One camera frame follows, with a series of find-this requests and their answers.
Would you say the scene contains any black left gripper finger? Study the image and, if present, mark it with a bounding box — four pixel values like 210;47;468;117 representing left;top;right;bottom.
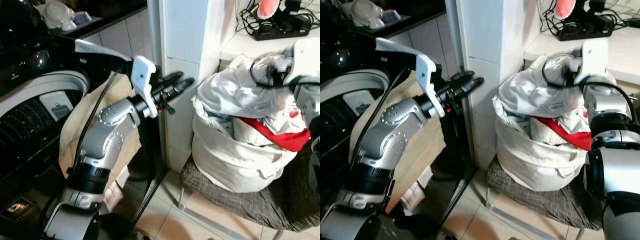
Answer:
158;71;185;87
168;77;196;99
449;70;475;86
457;76;485;97

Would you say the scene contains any cream fabric laundry bag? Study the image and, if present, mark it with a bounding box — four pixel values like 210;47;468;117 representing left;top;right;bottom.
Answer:
492;96;592;193
191;97;307;194

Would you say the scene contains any grey plaid cushioned stool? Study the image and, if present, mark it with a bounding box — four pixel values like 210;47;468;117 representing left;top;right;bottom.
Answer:
178;154;321;240
483;154;606;240

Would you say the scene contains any pink soft object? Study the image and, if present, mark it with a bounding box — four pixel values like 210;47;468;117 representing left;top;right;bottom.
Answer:
555;0;578;20
257;0;281;20

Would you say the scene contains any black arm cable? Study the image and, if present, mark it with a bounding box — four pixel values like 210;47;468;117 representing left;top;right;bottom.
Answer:
249;51;284;91
541;49;636;123
66;64;132;177
348;65;415;173

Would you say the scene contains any white kitchen appliance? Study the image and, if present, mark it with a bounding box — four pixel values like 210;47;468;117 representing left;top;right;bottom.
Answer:
350;0;402;30
42;0;94;32

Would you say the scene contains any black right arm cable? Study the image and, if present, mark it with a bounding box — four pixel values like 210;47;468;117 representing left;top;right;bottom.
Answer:
249;51;284;91
541;49;636;123

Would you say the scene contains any black kitchen countertop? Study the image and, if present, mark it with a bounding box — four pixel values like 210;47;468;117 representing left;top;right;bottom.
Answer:
345;0;447;35
47;0;149;37

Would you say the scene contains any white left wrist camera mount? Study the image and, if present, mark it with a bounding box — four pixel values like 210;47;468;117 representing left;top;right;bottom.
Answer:
130;55;160;119
415;53;445;119

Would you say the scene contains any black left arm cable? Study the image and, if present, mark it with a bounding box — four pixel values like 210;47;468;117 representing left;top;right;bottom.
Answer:
66;64;132;177
348;65;415;173

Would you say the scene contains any white pink cloth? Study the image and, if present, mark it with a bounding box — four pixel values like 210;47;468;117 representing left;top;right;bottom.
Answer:
399;166;434;212
101;166;132;213

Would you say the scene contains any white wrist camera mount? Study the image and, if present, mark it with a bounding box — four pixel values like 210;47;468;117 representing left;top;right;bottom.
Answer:
415;53;445;119
284;37;321;87
574;37;612;86
130;55;160;119

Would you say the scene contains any white checked garment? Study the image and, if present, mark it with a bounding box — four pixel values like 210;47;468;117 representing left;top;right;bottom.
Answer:
493;97;537;137
193;100;237;140

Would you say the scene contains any white counter shelf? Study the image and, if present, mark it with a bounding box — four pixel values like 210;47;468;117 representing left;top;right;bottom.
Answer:
523;24;640;87
219;26;321;65

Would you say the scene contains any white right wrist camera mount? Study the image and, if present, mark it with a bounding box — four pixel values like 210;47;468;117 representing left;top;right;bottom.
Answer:
574;37;612;86
284;37;321;87

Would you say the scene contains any black power strip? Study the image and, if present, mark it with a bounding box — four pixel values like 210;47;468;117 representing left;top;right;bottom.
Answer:
556;20;615;42
251;20;312;42

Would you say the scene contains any red garment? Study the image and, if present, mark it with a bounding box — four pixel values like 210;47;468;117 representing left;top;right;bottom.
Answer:
534;116;593;152
237;117;311;153

